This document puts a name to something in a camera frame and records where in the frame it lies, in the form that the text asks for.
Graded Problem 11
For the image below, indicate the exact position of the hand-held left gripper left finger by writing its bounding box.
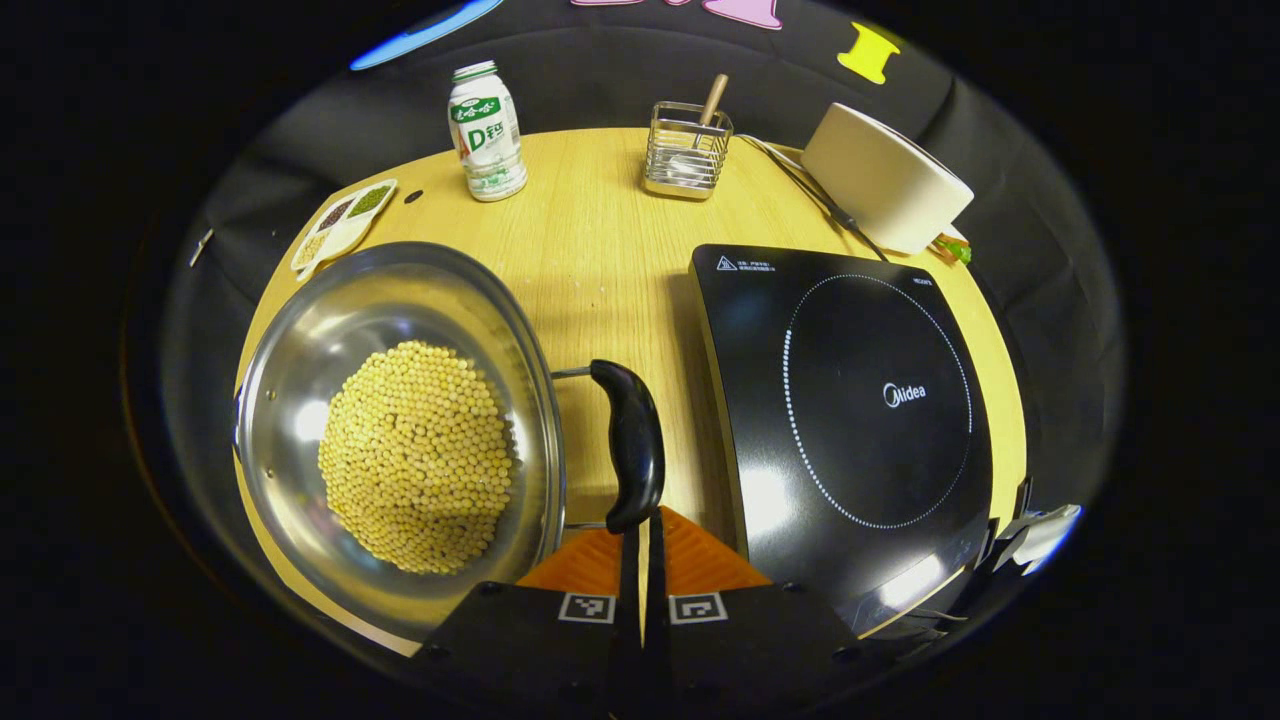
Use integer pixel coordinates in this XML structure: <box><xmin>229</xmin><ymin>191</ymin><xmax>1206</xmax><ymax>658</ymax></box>
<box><xmin>413</xmin><ymin>520</ymin><xmax>646</xmax><ymax>713</ymax></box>

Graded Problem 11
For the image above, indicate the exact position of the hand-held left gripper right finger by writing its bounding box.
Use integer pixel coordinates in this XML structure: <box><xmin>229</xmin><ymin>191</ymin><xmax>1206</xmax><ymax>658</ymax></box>
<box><xmin>645</xmin><ymin>505</ymin><xmax>886</xmax><ymax>713</ymax></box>

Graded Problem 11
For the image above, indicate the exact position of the black induction cooktop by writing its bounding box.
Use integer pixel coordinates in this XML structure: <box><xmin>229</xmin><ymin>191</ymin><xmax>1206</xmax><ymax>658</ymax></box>
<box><xmin>690</xmin><ymin>243</ymin><xmax>994</xmax><ymax>637</ymax></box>

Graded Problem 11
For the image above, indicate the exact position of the stainless steel pot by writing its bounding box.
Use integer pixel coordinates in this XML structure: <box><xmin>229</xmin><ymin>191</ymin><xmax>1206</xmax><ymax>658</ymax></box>
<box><xmin>232</xmin><ymin>242</ymin><xmax>667</xmax><ymax>641</ymax></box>

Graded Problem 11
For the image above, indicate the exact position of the pile of soybeans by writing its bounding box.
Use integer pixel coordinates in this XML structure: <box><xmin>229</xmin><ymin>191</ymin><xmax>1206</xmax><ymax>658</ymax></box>
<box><xmin>318</xmin><ymin>340</ymin><xmax>514</xmax><ymax>576</ymax></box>

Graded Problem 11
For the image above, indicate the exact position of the white toaster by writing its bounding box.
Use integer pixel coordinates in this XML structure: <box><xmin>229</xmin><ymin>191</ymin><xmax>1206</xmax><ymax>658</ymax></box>
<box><xmin>800</xmin><ymin>102</ymin><xmax>974</xmax><ymax>256</ymax></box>

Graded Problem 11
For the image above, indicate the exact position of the white divided bean plate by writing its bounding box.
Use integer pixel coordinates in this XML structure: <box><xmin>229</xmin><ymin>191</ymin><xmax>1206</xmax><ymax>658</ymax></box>
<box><xmin>291</xmin><ymin>179</ymin><xmax>398</xmax><ymax>282</ymax></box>

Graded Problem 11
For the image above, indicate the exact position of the white green-label drink bottle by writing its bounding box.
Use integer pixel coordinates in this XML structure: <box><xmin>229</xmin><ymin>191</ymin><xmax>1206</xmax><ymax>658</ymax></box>
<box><xmin>448</xmin><ymin>60</ymin><xmax>528</xmax><ymax>203</ymax></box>

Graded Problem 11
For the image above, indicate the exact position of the black power cable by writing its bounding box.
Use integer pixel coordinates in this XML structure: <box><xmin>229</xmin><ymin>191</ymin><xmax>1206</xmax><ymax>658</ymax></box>
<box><xmin>740</xmin><ymin>135</ymin><xmax>891</xmax><ymax>263</ymax></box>

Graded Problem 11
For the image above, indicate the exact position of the wire mesh utensil basket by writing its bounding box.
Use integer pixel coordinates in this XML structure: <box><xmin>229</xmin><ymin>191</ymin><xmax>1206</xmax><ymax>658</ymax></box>
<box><xmin>643</xmin><ymin>100</ymin><xmax>734</xmax><ymax>201</ymax></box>

